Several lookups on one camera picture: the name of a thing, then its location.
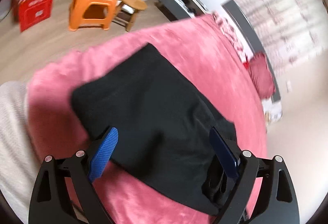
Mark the pink bed blanket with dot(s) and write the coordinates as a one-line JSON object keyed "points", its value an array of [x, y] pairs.
{"points": [[197, 48]]}

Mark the orange plastic stool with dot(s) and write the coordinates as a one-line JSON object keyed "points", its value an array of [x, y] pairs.
{"points": [[91, 13]]}

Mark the small wooden stool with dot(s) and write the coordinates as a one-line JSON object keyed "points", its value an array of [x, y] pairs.
{"points": [[128, 10]]}

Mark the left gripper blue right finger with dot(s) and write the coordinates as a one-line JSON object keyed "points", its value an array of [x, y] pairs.
{"points": [[227, 158]]}

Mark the grey white headboard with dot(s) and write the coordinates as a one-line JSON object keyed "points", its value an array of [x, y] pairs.
{"points": [[272, 105]]}

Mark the left white nightstand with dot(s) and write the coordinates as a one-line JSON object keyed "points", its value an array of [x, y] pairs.
{"points": [[181, 9]]}

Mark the dark red pillow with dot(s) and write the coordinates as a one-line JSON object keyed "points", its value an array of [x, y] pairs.
{"points": [[261, 75]]}

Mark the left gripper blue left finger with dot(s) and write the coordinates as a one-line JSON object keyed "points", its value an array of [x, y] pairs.
{"points": [[100, 151]]}

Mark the black pants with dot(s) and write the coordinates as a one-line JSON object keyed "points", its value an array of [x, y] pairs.
{"points": [[163, 124]]}

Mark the pink floral cloth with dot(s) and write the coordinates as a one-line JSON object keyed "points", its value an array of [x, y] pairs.
{"points": [[230, 30]]}

